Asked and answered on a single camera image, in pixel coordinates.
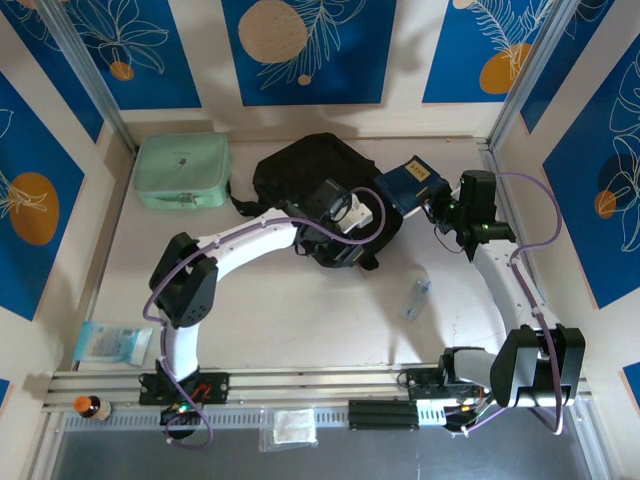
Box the light blue wipes packet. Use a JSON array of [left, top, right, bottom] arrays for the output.
[[72, 319, 154, 369]]

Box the black ribbed block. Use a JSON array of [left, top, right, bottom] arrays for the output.
[[347, 398, 419, 431]]

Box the brown bottle orange cap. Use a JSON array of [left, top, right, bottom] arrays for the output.
[[73, 394, 114, 422]]

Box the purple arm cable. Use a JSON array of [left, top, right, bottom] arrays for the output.
[[143, 187, 389, 450], [449, 172, 564, 435]]

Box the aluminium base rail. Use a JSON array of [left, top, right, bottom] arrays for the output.
[[42, 367, 591, 414]]

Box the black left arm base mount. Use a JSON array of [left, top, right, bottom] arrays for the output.
[[137, 370, 232, 407]]

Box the mint green pencil case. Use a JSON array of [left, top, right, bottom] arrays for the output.
[[133, 132, 232, 210]]

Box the black fabric backpack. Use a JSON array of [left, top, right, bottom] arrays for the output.
[[230, 132, 405, 271]]

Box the grey slotted cable duct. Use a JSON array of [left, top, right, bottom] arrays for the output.
[[59, 407, 351, 434]]

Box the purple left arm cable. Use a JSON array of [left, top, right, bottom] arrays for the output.
[[143, 187, 389, 450]]

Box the thin black camera cable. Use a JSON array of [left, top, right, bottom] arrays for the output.
[[432, 223, 465, 254]]

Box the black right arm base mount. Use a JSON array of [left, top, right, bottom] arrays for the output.
[[398, 367, 451, 401]]

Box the aluminium side rail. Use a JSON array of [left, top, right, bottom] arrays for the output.
[[477, 137, 549, 306]]

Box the small clear plastic bag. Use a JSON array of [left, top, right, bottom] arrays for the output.
[[258, 407, 320, 454]]

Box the white perforated controller box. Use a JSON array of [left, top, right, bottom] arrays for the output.
[[413, 398, 447, 427]]

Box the clear plastic bottle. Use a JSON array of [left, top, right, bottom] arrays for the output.
[[398, 273, 432, 322]]

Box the blue Little Prince book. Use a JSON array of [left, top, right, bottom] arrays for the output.
[[373, 153, 449, 219]]

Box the aluminium frame post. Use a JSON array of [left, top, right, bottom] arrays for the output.
[[37, 0, 139, 156], [487, 0, 576, 151]]

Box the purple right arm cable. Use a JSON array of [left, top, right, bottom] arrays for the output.
[[449, 172, 564, 435]]

